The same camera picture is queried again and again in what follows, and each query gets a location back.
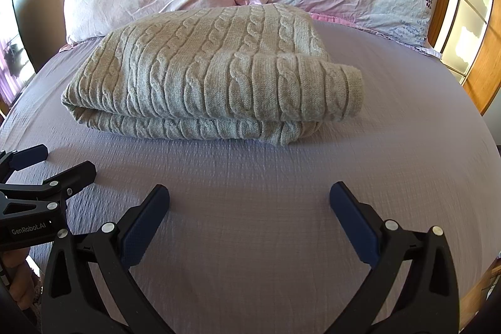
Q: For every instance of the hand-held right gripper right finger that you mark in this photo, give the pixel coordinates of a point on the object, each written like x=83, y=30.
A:
x=352, y=226

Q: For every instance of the person's left hand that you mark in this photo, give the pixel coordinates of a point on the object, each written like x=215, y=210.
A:
x=19, y=279

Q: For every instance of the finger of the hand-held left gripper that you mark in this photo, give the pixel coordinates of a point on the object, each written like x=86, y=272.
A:
x=75, y=175
x=35, y=153

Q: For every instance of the lavender bed sheet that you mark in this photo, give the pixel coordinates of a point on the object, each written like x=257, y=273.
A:
x=250, y=169

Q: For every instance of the wooden headboard with glass panels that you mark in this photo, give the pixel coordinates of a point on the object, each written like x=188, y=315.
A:
x=483, y=72

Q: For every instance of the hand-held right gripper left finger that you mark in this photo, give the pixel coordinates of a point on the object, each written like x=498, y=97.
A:
x=144, y=230

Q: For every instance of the window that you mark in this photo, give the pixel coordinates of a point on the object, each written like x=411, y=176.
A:
x=7, y=15

